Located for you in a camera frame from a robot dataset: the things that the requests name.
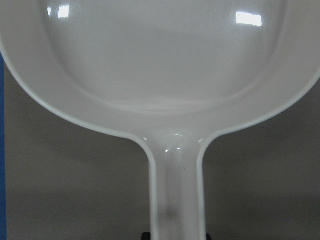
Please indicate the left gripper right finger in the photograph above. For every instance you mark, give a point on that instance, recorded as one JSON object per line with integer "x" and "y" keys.
{"x": 208, "y": 237}

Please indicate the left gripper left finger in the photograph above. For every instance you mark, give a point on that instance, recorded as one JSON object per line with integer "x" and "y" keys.
{"x": 146, "y": 236}

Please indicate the white plastic dustpan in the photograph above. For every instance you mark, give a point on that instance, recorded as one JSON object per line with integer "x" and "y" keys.
{"x": 170, "y": 75}

